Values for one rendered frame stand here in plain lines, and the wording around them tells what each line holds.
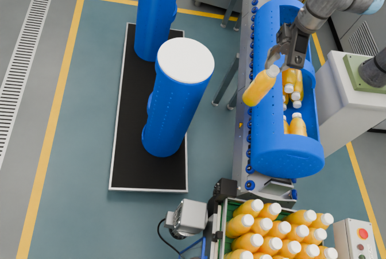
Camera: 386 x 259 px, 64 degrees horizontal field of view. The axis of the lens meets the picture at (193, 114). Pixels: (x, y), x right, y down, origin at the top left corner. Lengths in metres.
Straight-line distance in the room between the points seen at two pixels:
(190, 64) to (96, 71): 1.36
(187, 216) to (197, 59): 0.72
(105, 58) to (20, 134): 0.91
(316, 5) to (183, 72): 0.73
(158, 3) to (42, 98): 1.14
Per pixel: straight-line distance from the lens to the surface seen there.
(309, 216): 1.28
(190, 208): 1.35
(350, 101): 1.59
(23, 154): 2.40
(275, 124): 1.23
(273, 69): 1.07
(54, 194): 2.26
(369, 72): 1.66
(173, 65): 1.45
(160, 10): 2.22
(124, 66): 2.56
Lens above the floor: 2.14
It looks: 57 degrees down
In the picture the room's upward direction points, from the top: 24 degrees clockwise
